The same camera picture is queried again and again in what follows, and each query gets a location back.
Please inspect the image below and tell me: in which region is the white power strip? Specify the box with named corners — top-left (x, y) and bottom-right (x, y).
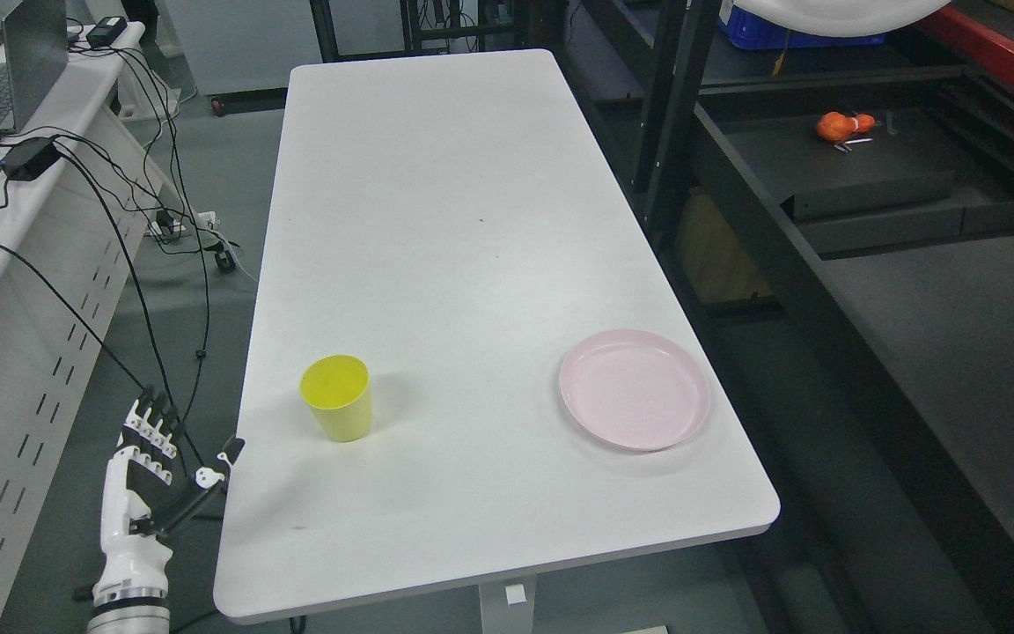
top-left (143, 211), bottom-right (220, 242)

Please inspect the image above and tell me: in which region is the black metal shelf rack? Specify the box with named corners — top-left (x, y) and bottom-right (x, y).
top-left (530, 1), bottom-right (1014, 633)

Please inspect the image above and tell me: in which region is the red metal beam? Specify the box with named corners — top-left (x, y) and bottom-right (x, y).
top-left (915, 7), bottom-right (1014, 93)

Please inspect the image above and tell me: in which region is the grey laptop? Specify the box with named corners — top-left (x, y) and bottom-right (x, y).
top-left (0, 1), bottom-right (68, 136)

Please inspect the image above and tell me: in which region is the black power brick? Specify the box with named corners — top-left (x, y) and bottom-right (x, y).
top-left (85, 16), bottom-right (128, 49)

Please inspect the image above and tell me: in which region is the pink plastic plate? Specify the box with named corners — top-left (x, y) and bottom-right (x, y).
top-left (558, 329), bottom-right (712, 451)

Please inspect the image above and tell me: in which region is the white table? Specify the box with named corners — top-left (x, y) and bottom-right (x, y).
top-left (214, 49), bottom-right (781, 633)

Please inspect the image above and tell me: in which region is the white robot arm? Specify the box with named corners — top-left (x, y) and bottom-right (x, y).
top-left (85, 597), bottom-right (172, 633)

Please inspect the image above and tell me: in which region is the yellow plastic cup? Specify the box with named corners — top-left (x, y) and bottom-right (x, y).
top-left (299, 356), bottom-right (373, 443)

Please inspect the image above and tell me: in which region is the orange object on shelf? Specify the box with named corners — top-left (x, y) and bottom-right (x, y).
top-left (814, 112), bottom-right (877, 144)

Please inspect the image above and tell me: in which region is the blue plastic crate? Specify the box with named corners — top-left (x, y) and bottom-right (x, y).
top-left (717, 1), bottom-right (886, 51)

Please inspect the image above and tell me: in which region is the white side desk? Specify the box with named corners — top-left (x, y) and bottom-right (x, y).
top-left (0, 53), bottom-right (177, 617)

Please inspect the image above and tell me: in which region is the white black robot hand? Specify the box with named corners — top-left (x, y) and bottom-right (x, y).
top-left (92, 386), bottom-right (246, 609)

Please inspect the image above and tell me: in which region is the black power adapter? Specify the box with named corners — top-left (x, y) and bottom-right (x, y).
top-left (0, 136), bottom-right (62, 183)

